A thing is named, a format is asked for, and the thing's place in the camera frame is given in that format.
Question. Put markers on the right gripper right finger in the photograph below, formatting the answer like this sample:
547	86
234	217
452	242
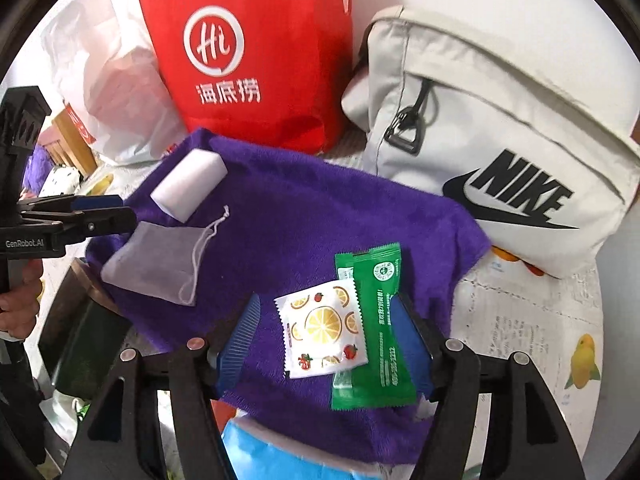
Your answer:
447	373

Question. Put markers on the wooden bed headboard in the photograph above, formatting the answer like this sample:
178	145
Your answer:
64	143

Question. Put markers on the blue tissue pack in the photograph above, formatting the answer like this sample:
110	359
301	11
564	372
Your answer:
256	452

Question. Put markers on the purple towel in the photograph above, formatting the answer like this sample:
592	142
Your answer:
283	217

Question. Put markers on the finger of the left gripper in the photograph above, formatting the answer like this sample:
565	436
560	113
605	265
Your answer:
68	203
75	226

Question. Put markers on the grey Nike pouch bag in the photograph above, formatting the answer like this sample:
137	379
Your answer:
452	111

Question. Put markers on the orange print sachet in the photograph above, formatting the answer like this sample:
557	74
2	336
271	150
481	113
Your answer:
322	330

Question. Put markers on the white Miniso plastic bag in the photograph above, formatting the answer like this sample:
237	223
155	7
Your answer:
107	74

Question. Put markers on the red Hi paper bag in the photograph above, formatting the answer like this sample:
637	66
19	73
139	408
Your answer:
268	72

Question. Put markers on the purple plush toy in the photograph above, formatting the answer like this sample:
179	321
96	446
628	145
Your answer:
37	169

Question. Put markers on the green wet wipe sachet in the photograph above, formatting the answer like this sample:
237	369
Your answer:
383	382

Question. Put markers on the person's left hand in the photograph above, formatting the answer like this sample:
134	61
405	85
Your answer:
20	306

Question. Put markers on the fruit print tablecloth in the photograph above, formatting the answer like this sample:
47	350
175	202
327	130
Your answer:
499	307

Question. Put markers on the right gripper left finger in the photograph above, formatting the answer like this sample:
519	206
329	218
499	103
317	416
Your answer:
200	372

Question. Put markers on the white sponge block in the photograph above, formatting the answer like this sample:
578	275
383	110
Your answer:
185	187

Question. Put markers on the dark green tea tin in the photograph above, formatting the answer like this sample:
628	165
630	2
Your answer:
84	332

